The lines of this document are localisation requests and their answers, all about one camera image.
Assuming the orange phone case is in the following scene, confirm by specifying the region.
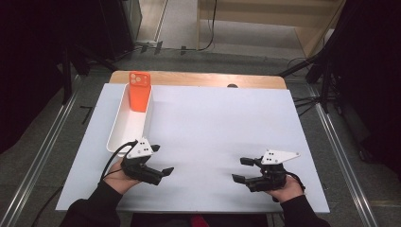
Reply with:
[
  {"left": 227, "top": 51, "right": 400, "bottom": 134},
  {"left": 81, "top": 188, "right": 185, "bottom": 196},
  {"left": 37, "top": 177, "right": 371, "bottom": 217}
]
[{"left": 128, "top": 71, "right": 151, "bottom": 114}]

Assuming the light wooden shelf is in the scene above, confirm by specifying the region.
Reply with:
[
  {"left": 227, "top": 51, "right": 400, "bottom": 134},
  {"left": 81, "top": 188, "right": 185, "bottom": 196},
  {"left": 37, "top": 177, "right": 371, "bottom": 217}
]
[{"left": 197, "top": 0, "right": 348, "bottom": 59}]

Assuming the black stand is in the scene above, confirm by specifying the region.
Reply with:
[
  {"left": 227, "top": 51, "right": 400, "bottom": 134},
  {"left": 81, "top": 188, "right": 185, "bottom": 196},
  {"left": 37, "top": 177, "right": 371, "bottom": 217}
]
[
  {"left": 278, "top": 46, "right": 341, "bottom": 114},
  {"left": 61, "top": 46, "right": 117, "bottom": 105}
]

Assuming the white plastic bin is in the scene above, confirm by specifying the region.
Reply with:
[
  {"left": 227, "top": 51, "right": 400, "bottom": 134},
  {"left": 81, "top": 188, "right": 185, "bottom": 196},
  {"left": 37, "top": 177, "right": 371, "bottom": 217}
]
[{"left": 106, "top": 82, "right": 155, "bottom": 155}]

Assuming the dark curtain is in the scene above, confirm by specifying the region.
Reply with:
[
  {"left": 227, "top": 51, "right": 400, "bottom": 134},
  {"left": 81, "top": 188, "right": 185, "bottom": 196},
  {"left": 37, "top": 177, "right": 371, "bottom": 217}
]
[
  {"left": 0, "top": 0, "right": 105, "bottom": 155},
  {"left": 327, "top": 0, "right": 401, "bottom": 178}
]

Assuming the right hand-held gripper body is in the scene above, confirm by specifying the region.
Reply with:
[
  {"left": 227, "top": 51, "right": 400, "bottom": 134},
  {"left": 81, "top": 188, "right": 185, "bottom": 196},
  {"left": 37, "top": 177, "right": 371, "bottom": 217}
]
[{"left": 245, "top": 149, "right": 301, "bottom": 193}]

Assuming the hanging black cable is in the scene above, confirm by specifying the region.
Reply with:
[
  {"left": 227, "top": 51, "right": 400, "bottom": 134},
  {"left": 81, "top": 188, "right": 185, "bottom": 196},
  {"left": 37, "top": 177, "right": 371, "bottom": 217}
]
[{"left": 157, "top": 0, "right": 218, "bottom": 52}]

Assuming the person's right hand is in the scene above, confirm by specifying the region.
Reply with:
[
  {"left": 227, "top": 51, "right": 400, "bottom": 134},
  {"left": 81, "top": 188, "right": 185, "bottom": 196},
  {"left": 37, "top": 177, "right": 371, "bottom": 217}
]
[{"left": 266, "top": 176, "right": 305, "bottom": 203}]

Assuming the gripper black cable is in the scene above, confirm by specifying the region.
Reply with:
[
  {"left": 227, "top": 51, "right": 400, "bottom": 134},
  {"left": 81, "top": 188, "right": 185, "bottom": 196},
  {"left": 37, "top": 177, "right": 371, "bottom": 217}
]
[
  {"left": 99, "top": 139, "right": 139, "bottom": 182},
  {"left": 285, "top": 171, "right": 306, "bottom": 194}
]

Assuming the wooden table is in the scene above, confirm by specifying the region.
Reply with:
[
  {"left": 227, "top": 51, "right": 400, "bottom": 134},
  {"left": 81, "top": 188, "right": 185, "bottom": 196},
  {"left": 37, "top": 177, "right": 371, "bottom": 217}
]
[{"left": 108, "top": 70, "right": 288, "bottom": 90}]

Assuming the red object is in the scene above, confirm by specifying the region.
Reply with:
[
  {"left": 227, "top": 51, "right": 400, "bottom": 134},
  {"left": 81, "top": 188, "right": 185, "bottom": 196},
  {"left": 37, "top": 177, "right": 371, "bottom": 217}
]
[{"left": 188, "top": 214, "right": 208, "bottom": 227}]

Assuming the bundle of black cables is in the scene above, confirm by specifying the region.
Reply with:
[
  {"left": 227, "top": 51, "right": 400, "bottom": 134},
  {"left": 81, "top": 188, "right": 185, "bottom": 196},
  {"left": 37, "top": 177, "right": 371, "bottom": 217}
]
[{"left": 292, "top": 96, "right": 323, "bottom": 116}]

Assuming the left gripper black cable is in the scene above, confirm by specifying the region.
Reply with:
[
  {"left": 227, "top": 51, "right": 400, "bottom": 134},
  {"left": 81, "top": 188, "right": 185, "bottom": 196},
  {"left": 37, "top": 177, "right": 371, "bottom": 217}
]
[{"left": 99, "top": 139, "right": 139, "bottom": 182}]

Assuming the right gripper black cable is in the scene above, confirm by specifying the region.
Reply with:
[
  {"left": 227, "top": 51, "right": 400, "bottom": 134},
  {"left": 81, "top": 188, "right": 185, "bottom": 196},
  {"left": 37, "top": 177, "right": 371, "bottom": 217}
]
[{"left": 285, "top": 171, "right": 306, "bottom": 194}]

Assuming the person's left hand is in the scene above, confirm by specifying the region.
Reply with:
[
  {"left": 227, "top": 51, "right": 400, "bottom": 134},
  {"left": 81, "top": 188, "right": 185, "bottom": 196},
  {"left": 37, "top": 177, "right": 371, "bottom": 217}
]
[{"left": 103, "top": 157, "right": 141, "bottom": 196}]

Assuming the white board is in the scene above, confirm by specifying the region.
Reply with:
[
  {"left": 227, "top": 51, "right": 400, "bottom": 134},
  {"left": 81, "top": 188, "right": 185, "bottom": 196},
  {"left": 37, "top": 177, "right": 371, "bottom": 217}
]
[{"left": 55, "top": 82, "right": 331, "bottom": 214}]

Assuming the black floor cable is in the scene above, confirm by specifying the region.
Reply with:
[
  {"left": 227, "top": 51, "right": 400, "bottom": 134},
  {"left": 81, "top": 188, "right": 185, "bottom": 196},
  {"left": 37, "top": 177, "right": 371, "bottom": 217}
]
[{"left": 31, "top": 185, "right": 65, "bottom": 227}]

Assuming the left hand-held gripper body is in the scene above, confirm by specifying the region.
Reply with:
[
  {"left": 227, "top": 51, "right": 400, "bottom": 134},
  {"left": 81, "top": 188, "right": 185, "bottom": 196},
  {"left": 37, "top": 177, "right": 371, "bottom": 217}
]
[{"left": 121, "top": 137, "right": 164, "bottom": 186}]

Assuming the metal floor rail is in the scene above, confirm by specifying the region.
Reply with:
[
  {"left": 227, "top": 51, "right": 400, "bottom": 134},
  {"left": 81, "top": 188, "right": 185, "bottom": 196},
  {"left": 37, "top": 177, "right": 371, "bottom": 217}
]
[
  {"left": 310, "top": 84, "right": 379, "bottom": 227},
  {"left": 0, "top": 91, "right": 79, "bottom": 227}
]

